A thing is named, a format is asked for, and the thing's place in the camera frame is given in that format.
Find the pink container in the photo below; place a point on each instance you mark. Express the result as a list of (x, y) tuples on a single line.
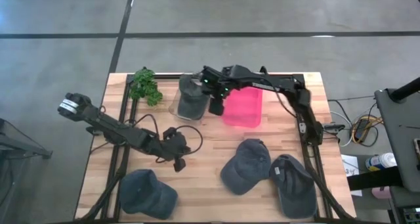
[(380, 192)]

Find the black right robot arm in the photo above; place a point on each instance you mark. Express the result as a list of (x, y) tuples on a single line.
[(272, 84)]

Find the black aluminium table frame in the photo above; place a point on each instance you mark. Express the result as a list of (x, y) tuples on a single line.
[(164, 75)]

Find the black electronics box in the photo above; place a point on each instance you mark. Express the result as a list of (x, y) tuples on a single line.
[(411, 215)]

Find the dark blue cap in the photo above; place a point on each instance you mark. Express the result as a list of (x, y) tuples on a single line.
[(147, 194)]

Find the olive green cap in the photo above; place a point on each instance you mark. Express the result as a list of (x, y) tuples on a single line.
[(192, 102)]

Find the black pole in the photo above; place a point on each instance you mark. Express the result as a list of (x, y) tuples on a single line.
[(407, 89)]

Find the pink plastic bin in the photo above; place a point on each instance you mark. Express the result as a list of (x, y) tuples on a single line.
[(244, 109)]

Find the white paper sheet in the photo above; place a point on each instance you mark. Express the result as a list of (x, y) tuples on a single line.
[(351, 165)]

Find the grey equipment cart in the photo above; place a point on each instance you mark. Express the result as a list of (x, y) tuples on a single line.
[(400, 135)]

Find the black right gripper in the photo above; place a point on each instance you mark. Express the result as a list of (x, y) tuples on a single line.
[(215, 77)]

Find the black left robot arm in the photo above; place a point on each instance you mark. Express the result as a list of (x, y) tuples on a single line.
[(108, 125)]

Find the black switch box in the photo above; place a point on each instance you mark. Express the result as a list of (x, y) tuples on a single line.
[(96, 130), (331, 128)]

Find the white canister blue label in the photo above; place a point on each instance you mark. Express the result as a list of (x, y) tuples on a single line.
[(380, 161)]

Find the green potted plant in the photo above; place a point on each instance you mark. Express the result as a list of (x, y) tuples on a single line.
[(144, 84)]

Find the black flat bar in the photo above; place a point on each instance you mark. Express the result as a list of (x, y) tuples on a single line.
[(374, 179)]

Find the dark grey cap white label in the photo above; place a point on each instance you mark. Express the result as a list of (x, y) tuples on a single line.
[(295, 188)]

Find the black power adapter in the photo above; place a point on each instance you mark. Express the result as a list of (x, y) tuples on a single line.
[(362, 128)]

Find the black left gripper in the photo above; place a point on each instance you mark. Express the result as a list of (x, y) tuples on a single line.
[(167, 148)]

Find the clear plastic bin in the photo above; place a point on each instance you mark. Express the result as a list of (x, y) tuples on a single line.
[(173, 105)]

